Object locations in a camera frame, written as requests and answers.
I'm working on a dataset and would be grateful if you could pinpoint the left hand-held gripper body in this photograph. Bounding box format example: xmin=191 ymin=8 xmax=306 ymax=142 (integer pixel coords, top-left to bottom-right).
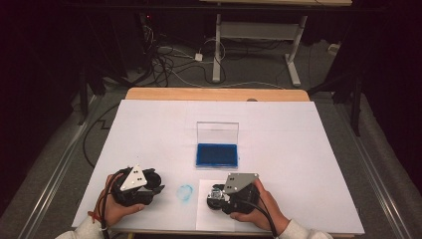
xmin=109 ymin=163 xmax=157 ymax=207

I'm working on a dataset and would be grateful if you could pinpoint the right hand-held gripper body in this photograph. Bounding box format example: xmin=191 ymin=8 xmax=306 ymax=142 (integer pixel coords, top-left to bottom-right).
xmin=221 ymin=171 xmax=262 ymax=215

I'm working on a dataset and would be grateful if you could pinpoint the black round stamp cap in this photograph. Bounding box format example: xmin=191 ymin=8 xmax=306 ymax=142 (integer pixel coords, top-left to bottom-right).
xmin=142 ymin=167 xmax=163 ymax=191

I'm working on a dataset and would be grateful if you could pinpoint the small white paper sheet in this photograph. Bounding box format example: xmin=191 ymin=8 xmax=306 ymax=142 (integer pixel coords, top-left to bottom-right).
xmin=195 ymin=179 xmax=236 ymax=232

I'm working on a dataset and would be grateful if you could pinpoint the person's left hand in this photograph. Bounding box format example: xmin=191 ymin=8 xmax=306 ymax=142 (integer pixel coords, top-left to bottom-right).
xmin=95 ymin=173 xmax=147 ymax=229

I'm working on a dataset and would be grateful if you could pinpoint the person's right hand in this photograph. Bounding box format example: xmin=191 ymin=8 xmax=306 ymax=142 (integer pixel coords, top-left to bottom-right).
xmin=229 ymin=178 xmax=291 ymax=232

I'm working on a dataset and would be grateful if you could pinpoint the blue ink pad clear lid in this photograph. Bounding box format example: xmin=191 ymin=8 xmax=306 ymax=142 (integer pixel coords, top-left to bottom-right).
xmin=194 ymin=120 xmax=240 ymax=171

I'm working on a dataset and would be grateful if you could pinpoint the large white table cover sheet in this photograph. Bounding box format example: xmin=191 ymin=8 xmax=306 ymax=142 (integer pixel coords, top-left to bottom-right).
xmin=72 ymin=99 xmax=366 ymax=236

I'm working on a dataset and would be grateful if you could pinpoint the wooden table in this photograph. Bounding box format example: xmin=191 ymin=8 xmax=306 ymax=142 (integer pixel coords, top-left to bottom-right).
xmin=112 ymin=87 xmax=356 ymax=239

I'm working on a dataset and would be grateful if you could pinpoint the black metal stand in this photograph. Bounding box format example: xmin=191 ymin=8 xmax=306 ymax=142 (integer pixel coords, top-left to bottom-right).
xmin=77 ymin=64 xmax=92 ymax=126

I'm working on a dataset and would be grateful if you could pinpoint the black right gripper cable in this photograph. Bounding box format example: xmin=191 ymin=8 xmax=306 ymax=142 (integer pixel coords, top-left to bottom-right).
xmin=237 ymin=198 xmax=281 ymax=239

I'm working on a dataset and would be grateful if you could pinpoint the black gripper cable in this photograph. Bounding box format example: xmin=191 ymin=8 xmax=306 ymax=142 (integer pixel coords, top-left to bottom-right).
xmin=237 ymin=198 xmax=281 ymax=239
xmin=99 ymin=168 xmax=121 ymax=239

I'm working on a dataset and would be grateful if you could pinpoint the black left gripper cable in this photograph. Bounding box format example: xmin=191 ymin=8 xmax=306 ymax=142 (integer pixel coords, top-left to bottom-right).
xmin=99 ymin=168 xmax=121 ymax=239

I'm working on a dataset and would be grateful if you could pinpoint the thin black floor cable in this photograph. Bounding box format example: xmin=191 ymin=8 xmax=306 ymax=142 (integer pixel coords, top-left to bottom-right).
xmin=82 ymin=103 xmax=121 ymax=168

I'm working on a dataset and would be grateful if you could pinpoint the aluminium floor rail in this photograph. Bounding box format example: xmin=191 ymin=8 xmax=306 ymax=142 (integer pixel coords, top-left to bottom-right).
xmin=333 ymin=99 xmax=413 ymax=239
xmin=16 ymin=95 xmax=105 ymax=239

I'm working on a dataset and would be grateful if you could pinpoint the white floor cable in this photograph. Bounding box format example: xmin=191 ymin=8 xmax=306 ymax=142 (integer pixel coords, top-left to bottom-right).
xmin=170 ymin=70 xmax=287 ymax=91

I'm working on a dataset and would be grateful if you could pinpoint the tangle of black floor cables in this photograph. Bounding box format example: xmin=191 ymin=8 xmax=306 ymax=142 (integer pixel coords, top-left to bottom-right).
xmin=137 ymin=24 xmax=228 ymax=88

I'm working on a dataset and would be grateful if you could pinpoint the white metal desk frame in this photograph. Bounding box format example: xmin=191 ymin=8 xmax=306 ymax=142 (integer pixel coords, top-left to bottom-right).
xmin=198 ymin=0 xmax=353 ymax=88

